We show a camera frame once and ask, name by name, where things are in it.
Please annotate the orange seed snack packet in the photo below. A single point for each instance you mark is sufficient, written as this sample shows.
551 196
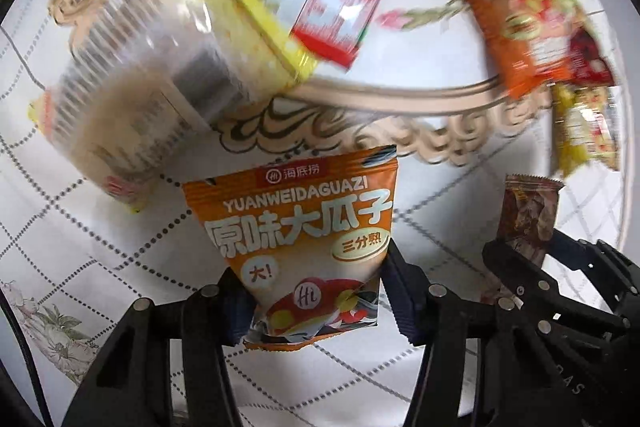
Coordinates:
300 227

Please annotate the yellow snack packet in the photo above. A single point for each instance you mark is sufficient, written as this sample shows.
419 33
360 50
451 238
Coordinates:
585 127

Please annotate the dark red snack packet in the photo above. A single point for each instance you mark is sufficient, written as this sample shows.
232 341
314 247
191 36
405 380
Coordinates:
590 57

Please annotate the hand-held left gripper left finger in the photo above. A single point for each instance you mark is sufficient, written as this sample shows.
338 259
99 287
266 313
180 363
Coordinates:
243 322

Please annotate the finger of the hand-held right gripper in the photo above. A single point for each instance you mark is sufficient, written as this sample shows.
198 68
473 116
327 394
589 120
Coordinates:
605 269
565 304

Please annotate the white quilted table cover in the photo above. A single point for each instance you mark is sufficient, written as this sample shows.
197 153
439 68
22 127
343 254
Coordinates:
125 257

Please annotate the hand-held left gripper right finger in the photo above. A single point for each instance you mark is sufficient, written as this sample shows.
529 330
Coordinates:
402 307

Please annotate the clear yellow-edged noodle package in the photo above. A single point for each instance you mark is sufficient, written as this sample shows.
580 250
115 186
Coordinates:
150 57

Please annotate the orange long snack packet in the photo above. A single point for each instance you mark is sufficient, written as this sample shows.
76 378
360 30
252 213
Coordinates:
520 37

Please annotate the brown snack packet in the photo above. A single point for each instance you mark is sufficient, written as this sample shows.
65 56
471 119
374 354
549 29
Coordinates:
530 217

